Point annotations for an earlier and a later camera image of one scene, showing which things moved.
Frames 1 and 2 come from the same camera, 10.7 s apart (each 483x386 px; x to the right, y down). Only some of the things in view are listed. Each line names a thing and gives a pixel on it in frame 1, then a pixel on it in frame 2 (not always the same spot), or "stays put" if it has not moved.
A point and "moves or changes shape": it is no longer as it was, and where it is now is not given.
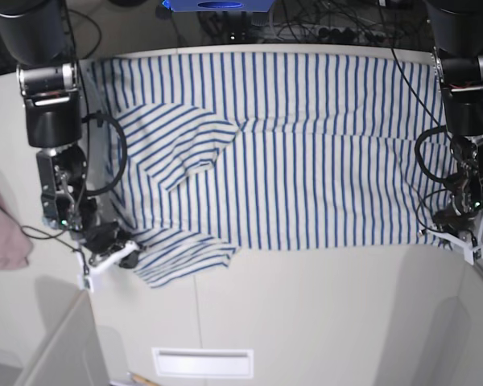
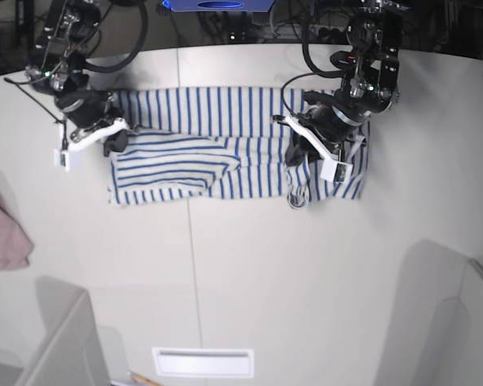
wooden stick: x=138 y=378 stays put
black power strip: x=348 y=34 stays put
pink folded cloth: x=6 y=247 stays put
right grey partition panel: x=441 y=326 stays put
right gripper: x=454 y=221 to x=332 y=122
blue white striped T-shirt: x=196 y=156 moves or changes shape
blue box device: x=219 y=6 stays put
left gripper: x=99 y=240 to x=88 y=108
